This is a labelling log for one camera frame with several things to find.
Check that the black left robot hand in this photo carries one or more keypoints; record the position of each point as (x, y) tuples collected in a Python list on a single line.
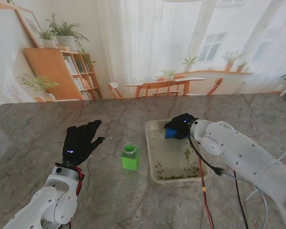
[(81, 145)]

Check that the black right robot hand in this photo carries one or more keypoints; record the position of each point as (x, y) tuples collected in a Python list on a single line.
[(180, 126)]

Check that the blue plastic scraper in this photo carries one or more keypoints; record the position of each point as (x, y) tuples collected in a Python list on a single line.
[(170, 134)]

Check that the translucent plastic baking tray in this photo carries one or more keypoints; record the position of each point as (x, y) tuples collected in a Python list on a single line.
[(157, 152)]

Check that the green square glass jar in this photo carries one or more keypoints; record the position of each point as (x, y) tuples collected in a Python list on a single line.
[(130, 162)]

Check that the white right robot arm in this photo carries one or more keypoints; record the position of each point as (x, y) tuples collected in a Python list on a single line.
[(248, 157)]

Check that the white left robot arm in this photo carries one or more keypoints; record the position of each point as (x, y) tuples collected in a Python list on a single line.
[(47, 198)]

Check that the scattered green beans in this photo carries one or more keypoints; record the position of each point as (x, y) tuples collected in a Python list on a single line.
[(188, 155)]

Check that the white wooden dining table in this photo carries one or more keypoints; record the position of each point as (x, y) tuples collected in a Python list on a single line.
[(181, 79)]

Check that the wooden slat back chair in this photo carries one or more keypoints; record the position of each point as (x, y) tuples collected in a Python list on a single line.
[(157, 84)]

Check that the small table plant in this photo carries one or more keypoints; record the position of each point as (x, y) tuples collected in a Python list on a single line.
[(168, 76)]

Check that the broad leaf windowsill plant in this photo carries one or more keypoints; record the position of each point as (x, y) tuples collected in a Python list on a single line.
[(189, 62)]

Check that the white seat wooden chair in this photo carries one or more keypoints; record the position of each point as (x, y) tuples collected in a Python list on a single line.
[(113, 86)]

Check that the leafy potted plant beside bookshelf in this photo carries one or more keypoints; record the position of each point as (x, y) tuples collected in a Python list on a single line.
[(38, 83)]

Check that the tall windowsill plant orange pot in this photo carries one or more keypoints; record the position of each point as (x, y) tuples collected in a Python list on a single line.
[(229, 65)]

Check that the wooden bookshelf with books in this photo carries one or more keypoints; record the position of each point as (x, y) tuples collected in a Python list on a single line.
[(50, 71)]

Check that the small windowsill plant orange pot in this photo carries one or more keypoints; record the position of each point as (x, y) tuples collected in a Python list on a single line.
[(240, 68)]

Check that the large potted plant white pot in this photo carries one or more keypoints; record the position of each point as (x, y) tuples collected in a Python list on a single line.
[(65, 42)]

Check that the small potted plant white pot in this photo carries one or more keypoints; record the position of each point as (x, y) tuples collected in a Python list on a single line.
[(48, 43)]

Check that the wooden picture frame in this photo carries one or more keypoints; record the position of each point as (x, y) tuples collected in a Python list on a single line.
[(29, 26)]

